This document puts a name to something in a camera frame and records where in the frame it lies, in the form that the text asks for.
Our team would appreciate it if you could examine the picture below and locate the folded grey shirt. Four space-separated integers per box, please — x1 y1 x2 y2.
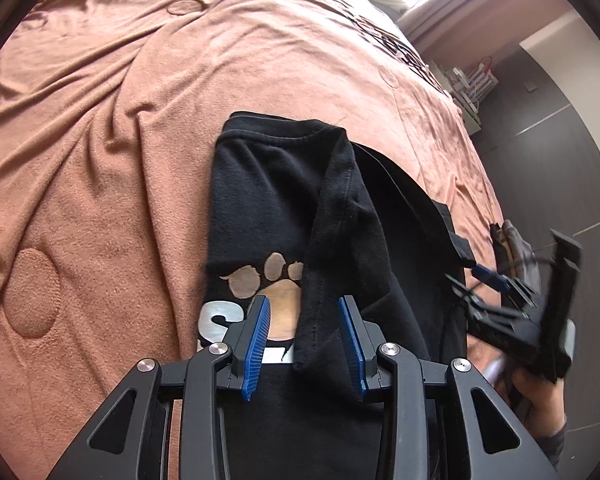
500 220 543 291

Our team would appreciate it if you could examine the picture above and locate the pink curtain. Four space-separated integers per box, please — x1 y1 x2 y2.
395 0 531 61

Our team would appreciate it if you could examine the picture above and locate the brown blanket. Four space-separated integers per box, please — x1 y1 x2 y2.
0 0 506 480

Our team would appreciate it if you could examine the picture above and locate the white nightstand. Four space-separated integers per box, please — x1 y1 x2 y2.
450 87 486 135

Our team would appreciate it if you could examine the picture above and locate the person's right forearm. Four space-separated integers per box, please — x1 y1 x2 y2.
527 422 573 473

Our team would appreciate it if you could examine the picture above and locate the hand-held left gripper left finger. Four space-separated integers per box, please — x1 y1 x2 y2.
45 296 273 480

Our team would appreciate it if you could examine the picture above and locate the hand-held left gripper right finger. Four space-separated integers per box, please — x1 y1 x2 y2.
338 296 556 480

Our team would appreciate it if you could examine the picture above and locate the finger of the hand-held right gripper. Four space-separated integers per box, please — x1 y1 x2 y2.
471 264 536 306
446 274 486 318

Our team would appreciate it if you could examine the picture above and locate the person's right hand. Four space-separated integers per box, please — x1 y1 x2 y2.
500 360 568 441

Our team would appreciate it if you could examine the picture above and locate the black printed t-shirt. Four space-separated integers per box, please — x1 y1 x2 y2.
197 111 478 480

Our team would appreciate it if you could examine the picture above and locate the white rack on nightstand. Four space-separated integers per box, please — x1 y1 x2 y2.
467 55 498 103

